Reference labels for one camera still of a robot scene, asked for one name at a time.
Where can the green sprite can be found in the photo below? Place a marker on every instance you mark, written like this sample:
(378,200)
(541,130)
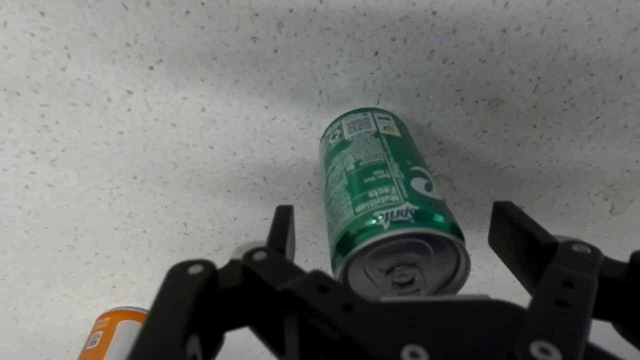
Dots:
(389,226)

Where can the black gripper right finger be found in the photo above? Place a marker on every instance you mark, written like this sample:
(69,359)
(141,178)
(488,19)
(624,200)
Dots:
(561,278)

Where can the orange soda can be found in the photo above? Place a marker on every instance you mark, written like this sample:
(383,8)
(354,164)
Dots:
(112,332)

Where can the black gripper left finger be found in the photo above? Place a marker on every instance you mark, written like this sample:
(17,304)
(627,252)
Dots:
(199,304)

